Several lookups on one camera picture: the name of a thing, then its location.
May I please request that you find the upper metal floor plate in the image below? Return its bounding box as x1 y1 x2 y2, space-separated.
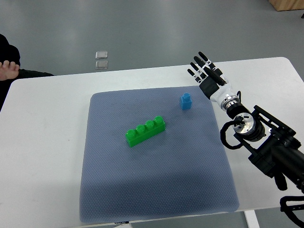
95 50 108 59

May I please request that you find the blue-grey mesh mat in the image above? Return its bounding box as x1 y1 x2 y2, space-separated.
79 86 239 223

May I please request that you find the black cable loop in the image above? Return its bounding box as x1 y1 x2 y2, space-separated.
220 120 245 150

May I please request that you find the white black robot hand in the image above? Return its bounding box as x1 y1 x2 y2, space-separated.
187 52 240 111

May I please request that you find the person's black clothing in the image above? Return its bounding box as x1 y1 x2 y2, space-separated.
0 34 53 109

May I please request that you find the small blue block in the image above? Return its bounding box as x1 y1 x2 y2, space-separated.
180 93 192 110

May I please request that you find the wooden box corner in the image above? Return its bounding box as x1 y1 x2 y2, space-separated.
269 0 304 11

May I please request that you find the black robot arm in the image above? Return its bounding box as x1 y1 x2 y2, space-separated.
220 92 304 191

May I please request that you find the person's bare hand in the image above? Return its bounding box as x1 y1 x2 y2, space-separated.
0 60 20 81

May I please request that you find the white table leg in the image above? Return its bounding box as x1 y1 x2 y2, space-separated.
244 210 260 228

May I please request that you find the long green block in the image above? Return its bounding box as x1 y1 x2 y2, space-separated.
125 116 166 147

